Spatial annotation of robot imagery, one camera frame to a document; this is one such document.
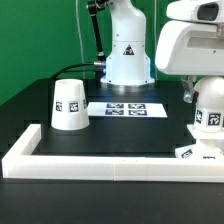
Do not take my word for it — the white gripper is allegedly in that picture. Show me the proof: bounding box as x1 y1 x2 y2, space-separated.
155 21 224 103

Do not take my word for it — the white lamp bulb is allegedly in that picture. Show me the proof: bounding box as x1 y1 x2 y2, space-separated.
194 77 224 133

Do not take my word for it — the white lamp base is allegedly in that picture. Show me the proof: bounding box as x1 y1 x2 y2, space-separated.
175 124 224 159

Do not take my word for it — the white lamp shade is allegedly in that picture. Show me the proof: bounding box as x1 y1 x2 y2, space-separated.
51 79 89 131

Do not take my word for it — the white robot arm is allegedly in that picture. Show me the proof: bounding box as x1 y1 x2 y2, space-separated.
101 0 224 102

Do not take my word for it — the white marker sheet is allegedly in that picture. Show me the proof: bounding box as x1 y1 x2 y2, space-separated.
88 102 167 118

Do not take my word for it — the white U-shaped fence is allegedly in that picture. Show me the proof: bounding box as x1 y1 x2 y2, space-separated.
2 124 224 183

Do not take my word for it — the black cable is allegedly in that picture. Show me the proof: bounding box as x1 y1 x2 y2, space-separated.
49 61 108 81

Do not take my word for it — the thin white cable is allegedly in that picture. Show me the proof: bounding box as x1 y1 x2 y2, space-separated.
75 0 86 80

